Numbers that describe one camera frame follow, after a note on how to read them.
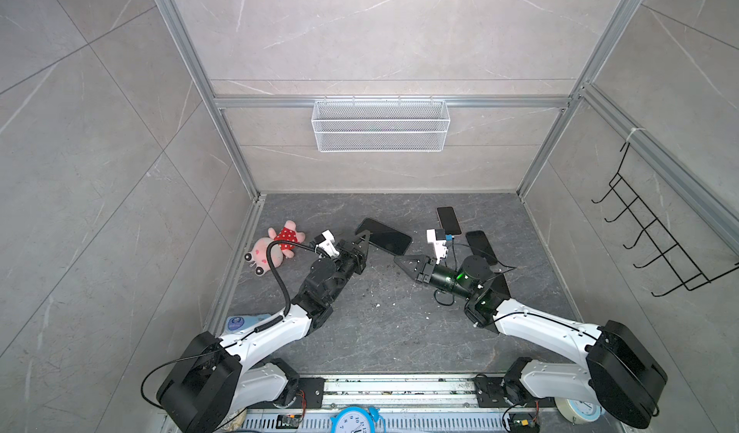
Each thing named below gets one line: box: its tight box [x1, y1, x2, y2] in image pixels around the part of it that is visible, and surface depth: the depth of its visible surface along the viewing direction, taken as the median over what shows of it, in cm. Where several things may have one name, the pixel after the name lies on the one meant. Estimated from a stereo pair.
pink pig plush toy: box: [243, 220, 306, 277], surface depth 100 cm
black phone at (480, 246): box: [465, 229, 498, 266], surface depth 106 cm
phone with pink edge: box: [436, 206, 462, 235], surface depth 113 cm
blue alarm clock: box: [330, 406, 381, 433], surface depth 69 cm
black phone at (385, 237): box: [355, 217, 413, 256], surface depth 75 cm
